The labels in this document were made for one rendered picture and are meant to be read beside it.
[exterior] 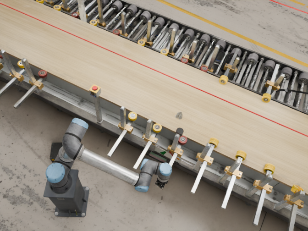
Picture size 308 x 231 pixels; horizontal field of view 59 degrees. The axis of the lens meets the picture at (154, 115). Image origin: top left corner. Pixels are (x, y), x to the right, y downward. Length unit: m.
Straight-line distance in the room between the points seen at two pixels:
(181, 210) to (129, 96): 1.37
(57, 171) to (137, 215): 1.11
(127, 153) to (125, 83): 0.96
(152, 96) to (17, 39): 1.58
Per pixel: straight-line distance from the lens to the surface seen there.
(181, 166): 2.53
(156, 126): 2.43
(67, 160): 2.36
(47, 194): 2.59
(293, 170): 2.65
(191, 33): 3.40
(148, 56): 2.96
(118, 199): 3.11
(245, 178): 2.74
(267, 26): 5.41
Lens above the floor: 3.00
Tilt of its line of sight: 57 degrees down
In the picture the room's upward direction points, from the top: 9 degrees clockwise
